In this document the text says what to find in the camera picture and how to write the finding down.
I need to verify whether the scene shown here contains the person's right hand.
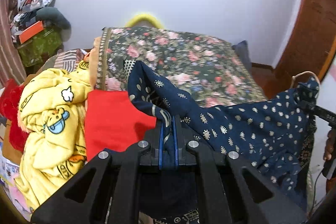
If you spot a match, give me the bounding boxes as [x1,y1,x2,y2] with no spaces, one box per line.
[323,129,335,161]

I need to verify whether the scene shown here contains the floral bedspread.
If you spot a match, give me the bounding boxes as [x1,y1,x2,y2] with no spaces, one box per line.
[89,27,266,107]

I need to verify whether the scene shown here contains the orange box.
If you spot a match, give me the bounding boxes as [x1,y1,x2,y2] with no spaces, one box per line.
[19,20,45,44]

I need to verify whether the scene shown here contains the red folded cloth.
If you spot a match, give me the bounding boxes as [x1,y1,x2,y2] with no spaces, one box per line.
[84,90,156,161]

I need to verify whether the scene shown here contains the green bag with clutter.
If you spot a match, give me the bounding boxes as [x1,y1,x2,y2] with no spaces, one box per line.
[17,27,63,68]

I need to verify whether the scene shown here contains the navy patterned hooded garment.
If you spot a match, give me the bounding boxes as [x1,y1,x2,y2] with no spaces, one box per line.
[123,60,319,209]

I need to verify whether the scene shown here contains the brown wooden door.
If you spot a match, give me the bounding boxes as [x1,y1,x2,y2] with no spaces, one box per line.
[263,0,335,98]

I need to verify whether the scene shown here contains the yellow round headboard cushion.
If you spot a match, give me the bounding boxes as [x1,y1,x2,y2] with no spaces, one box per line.
[125,13,165,29]

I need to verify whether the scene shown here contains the yellow cartoon blanket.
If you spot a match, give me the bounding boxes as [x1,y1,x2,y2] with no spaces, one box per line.
[15,61,92,211]

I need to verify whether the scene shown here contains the striped pillow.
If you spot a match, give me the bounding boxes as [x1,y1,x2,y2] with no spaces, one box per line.
[36,48,91,75]

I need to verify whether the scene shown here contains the dark grey neck pillow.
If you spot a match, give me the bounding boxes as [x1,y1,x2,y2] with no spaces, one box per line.
[36,7,71,30]

